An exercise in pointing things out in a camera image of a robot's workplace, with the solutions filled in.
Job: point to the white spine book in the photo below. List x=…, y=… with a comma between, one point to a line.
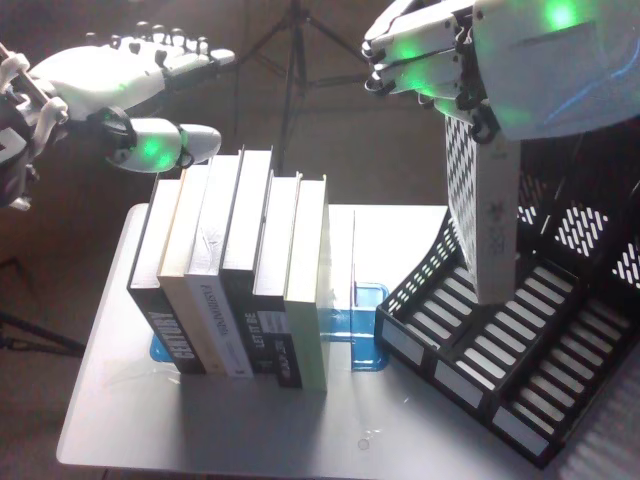
x=215, y=215

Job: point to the cream spine book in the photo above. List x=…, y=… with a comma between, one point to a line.
x=182, y=225

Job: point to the pale green book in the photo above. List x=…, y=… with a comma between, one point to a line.
x=305, y=240

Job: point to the black Century book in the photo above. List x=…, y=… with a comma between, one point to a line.
x=150, y=235

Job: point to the white patterned cover book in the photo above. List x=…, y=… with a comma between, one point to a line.
x=495, y=225

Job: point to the black tripod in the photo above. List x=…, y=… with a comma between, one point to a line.
x=294, y=60

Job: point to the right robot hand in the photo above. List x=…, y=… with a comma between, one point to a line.
x=540, y=65

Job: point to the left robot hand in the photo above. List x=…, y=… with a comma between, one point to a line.
x=100, y=75

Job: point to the black Let It Be book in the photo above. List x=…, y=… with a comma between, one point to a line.
x=247, y=210

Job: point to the short black white book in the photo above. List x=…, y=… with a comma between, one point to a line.
x=272, y=235

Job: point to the black stand legs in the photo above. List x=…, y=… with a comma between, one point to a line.
x=45, y=332

